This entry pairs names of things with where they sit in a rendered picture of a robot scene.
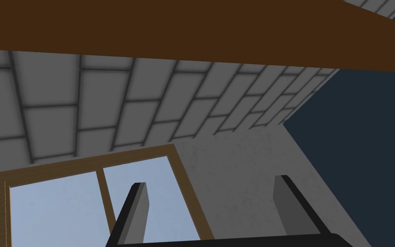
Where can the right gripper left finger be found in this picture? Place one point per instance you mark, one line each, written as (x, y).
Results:
(134, 216)

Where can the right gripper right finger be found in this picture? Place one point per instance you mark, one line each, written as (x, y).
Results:
(295, 212)

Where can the wooden framed window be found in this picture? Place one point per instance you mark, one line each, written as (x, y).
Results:
(64, 206)

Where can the brown wooden cupboard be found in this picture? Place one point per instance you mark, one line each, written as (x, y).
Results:
(190, 31)

